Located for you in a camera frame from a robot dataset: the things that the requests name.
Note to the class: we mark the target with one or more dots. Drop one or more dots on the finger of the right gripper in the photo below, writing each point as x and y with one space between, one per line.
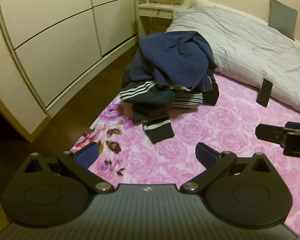
274 134

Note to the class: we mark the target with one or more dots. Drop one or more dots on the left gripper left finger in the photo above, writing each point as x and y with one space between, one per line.
75 165

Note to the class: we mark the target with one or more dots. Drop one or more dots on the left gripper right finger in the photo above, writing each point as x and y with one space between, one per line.
215 163

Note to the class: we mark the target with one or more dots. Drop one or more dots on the pile of dark clothes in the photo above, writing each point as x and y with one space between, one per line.
172 69

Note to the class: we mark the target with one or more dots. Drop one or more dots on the black smartphone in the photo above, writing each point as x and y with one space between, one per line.
264 93

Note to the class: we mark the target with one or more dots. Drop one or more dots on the pink floral blanket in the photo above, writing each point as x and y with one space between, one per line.
127 156

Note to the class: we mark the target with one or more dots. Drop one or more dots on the white striped duvet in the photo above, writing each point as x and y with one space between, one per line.
246 50

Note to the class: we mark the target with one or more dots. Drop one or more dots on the grey pillow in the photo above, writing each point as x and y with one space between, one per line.
282 18

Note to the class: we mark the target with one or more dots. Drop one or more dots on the cream wardrobe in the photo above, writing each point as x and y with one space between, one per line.
50 49

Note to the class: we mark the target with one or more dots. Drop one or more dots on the cream dressing table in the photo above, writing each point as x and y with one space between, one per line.
154 16

